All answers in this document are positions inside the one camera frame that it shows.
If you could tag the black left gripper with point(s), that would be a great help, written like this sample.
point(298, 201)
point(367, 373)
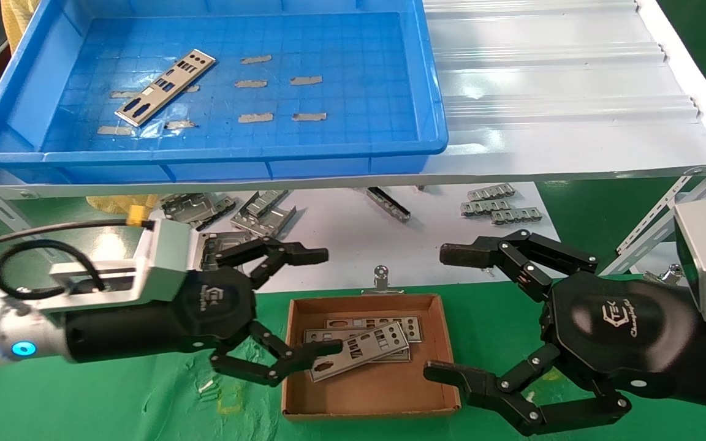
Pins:
point(163, 327)

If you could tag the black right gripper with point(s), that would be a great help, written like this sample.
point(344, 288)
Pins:
point(622, 331)

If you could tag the silver IO shield plate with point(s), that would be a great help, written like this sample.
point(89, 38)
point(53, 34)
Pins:
point(353, 333)
point(401, 339)
point(154, 98)
point(417, 320)

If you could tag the brown cardboard box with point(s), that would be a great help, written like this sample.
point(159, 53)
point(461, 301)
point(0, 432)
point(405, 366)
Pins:
point(365, 398)

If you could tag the blue plastic tray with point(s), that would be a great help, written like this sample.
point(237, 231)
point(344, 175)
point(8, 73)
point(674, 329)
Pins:
point(353, 61)

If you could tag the white board sheet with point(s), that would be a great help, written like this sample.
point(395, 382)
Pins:
point(359, 245)

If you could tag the white tape scrap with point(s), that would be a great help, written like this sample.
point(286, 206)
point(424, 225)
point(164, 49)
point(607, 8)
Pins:
point(206, 386)

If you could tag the small notched metal strip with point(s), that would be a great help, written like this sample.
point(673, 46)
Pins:
point(516, 215)
point(491, 193)
point(485, 207)

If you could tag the long grey metal bar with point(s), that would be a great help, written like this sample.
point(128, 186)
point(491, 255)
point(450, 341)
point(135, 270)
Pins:
point(388, 203)

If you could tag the green table cloth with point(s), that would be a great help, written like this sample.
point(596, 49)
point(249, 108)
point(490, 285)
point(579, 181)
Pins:
point(144, 398)

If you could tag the grey slotted angle brace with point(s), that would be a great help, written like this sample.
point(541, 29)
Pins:
point(653, 219)

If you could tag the white metal shelf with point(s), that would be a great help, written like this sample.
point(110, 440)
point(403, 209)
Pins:
point(543, 92)

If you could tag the grey sheet metal bracket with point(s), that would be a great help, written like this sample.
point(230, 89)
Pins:
point(224, 236)
point(265, 201)
point(225, 207)
point(186, 210)
point(267, 228)

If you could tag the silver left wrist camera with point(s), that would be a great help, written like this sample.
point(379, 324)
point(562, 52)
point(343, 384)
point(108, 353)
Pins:
point(163, 263)

